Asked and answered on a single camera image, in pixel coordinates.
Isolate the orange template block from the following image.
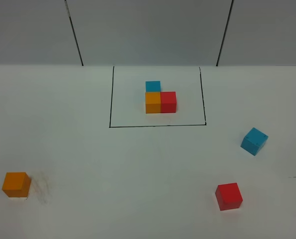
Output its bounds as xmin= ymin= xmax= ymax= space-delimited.
xmin=145 ymin=92 xmax=161 ymax=114

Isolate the red template block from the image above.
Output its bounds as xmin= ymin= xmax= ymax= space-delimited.
xmin=160 ymin=92 xmax=177 ymax=113

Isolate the blue template block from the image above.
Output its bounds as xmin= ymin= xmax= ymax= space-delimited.
xmin=145 ymin=81 xmax=161 ymax=92

